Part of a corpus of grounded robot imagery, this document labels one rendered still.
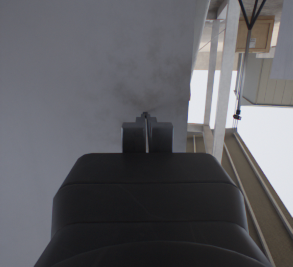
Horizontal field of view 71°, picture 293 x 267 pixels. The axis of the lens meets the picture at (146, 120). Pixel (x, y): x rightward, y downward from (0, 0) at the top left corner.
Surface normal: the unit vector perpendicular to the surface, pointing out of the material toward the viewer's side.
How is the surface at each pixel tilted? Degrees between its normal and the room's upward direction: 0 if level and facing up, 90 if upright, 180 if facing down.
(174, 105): 90
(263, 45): 90
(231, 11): 90
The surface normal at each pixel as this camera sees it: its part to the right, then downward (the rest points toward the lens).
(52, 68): 0.02, 0.29
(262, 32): -0.31, 0.28
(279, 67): -0.54, 0.24
